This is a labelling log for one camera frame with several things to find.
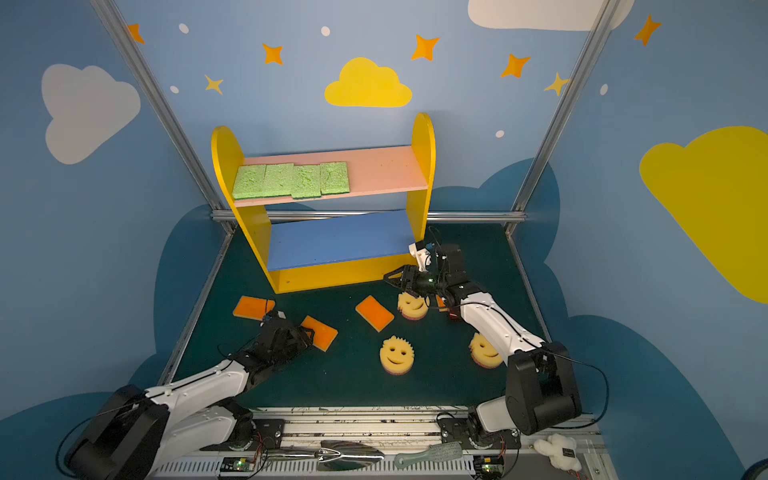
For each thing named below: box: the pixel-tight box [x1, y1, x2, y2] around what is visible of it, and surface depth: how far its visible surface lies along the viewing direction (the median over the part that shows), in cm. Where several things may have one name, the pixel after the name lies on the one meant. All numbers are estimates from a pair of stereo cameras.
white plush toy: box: [533, 433, 582, 472], surface depth 71 cm
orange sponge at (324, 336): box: [300, 315, 339, 352], surface depth 93 cm
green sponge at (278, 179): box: [263, 163, 294, 197], surface depth 75 cm
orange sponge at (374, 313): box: [355, 295, 395, 333], surface depth 98 cm
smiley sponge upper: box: [397, 292, 429, 321], surface depth 98 cm
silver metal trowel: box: [262, 440, 385, 472], surface depth 72 cm
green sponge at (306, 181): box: [291, 164, 322, 199], surface depth 75 cm
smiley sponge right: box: [469, 333, 503, 369], surface depth 87 cm
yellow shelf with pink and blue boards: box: [211, 112, 436, 294], surface depth 90 cm
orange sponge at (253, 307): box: [233, 296, 275, 321], surface depth 98 cm
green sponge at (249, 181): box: [232, 165, 267, 199], surface depth 74 cm
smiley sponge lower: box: [379, 335, 415, 375], surface depth 88 cm
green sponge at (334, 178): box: [320, 161, 350, 195], surface depth 76 cm
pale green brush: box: [394, 441, 463, 469], surface depth 73 cm
